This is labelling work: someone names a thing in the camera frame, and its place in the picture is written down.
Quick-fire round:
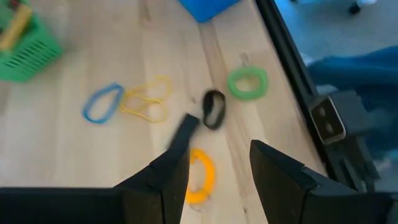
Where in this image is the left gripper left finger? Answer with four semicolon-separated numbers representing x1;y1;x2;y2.
0;146;192;224

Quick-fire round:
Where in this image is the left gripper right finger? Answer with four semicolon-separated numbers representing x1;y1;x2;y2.
249;139;398;224

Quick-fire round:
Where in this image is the light blue rubber band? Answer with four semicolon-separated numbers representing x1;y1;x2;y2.
81;82;126;125

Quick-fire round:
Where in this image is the yellow rubber band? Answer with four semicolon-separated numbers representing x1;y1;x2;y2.
119;75;173;124

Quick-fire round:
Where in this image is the black elastic band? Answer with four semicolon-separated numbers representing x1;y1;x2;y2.
201;89;227;131
167;113;200;151

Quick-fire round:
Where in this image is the green plastic basket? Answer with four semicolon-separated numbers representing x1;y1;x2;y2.
0;0;65;83

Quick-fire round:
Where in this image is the green coil wristband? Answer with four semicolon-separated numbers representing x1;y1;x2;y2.
226;65;269;101

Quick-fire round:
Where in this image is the blue cloth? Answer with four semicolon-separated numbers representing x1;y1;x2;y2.
306;45;398;105

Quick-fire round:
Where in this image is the blue plastic basket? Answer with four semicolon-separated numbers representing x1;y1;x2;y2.
176;0;243;24

